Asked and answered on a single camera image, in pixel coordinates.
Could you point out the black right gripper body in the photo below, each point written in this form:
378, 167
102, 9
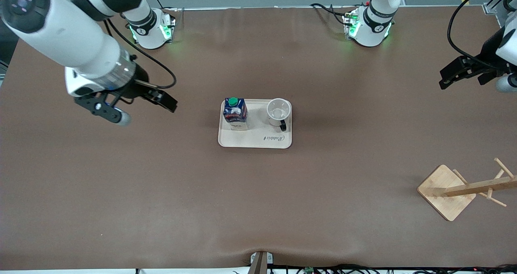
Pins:
136, 88

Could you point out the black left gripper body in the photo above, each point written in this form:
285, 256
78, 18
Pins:
490, 51

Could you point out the blue white milk carton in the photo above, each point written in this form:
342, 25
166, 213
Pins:
235, 112

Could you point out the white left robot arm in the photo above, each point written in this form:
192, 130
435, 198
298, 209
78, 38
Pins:
373, 27

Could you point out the cream tray with bear print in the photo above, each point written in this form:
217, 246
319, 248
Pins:
254, 140

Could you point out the wooden mug rack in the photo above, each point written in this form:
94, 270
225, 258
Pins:
442, 189

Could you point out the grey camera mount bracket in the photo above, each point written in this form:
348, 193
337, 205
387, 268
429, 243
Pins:
261, 262

